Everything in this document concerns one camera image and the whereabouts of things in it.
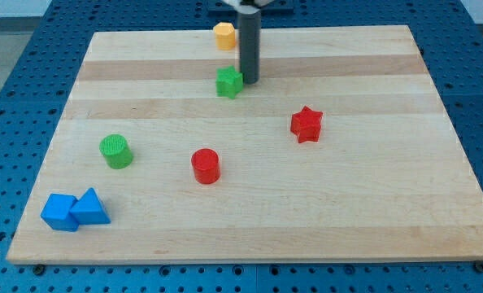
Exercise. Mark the blue triangle block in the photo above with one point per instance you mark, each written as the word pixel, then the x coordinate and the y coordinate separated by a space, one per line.
pixel 89 209

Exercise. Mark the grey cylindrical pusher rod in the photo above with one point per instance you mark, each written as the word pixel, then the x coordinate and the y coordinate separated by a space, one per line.
pixel 249 27

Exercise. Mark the blue cube block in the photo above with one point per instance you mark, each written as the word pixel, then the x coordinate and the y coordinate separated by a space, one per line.
pixel 57 213

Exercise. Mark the yellow hexagon block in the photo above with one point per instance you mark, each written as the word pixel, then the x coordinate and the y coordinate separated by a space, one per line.
pixel 225 36

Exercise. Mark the green star block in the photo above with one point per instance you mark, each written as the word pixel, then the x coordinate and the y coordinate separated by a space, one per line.
pixel 229 82

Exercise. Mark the wooden board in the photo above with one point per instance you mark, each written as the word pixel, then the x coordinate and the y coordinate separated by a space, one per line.
pixel 388 180

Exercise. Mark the green cylinder block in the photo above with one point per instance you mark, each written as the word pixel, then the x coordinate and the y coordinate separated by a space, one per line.
pixel 115 151

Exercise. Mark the red cylinder block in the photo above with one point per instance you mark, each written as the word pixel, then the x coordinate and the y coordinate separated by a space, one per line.
pixel 206 166

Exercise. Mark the red star block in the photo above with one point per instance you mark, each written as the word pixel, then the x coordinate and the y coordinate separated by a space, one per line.
pixel 306 125

